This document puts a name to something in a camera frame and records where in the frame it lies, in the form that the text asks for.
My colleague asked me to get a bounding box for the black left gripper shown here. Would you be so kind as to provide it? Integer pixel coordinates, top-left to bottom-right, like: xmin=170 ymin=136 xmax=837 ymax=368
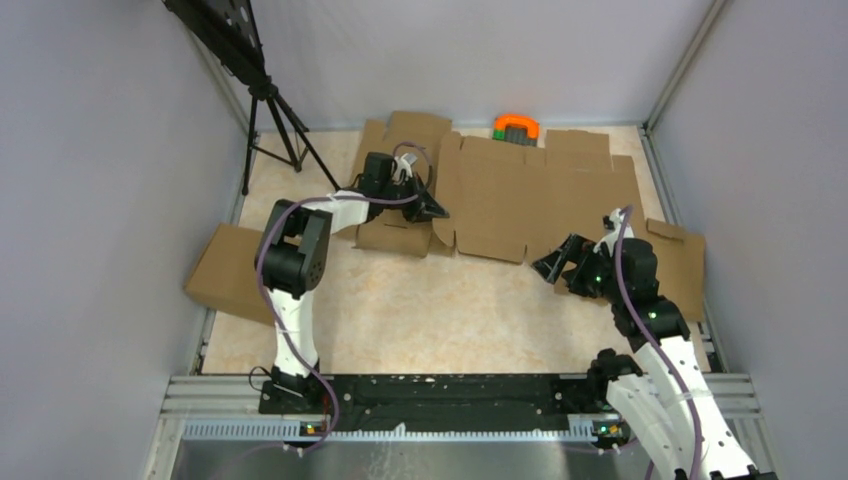
xmin=379 ymin=172 xmax=448 ymax=224

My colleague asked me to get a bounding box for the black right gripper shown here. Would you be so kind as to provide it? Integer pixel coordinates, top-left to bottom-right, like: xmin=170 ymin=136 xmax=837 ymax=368
xmin=532 ymin=232 xmax=626 ymax=305

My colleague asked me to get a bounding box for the large cardboard box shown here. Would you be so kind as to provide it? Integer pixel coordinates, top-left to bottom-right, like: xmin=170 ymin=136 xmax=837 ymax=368
xmin=432 ymin=130 xmax=646 ymax=264

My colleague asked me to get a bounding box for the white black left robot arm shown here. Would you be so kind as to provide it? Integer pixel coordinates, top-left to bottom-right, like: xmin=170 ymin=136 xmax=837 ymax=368
xmin=254 ymin=142 xmax=449 ymax=414

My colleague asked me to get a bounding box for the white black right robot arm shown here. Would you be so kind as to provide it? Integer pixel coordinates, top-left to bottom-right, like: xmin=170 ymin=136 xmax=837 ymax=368
xmin=531 ymin=207 xmax=778 ymax=479

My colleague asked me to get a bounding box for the folded brown cardboard box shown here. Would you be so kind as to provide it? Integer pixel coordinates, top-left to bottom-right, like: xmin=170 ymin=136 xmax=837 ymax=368
xmin=184 ymin=223 xmax=274 ymax=325

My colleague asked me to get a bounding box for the flat cardboard blank underneath left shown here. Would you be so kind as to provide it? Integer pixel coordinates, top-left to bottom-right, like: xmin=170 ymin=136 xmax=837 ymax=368
xmin=342 ymin=111 xmax=453 ymax=258

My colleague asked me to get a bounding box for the flat cardboard blank at right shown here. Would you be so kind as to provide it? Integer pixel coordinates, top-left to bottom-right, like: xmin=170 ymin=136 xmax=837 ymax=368
xmin=553 ymin=217 xmax=708 ymax=325

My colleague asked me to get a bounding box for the orange green grey toy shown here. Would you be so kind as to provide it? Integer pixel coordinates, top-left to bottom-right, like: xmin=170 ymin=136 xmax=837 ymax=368
xmin=492 ymin=113 xmax=540 ymax=147

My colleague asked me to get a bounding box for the black tripod stand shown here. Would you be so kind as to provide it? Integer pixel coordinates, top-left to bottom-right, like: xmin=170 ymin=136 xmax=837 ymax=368
xmin=164 ymin=0 xmax=341 ymax=196

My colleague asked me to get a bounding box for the aluminium frame rail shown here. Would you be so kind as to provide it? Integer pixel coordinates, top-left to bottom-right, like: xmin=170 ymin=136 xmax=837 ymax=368
xmin=142 ymin=374 xmax=783 ymax=480

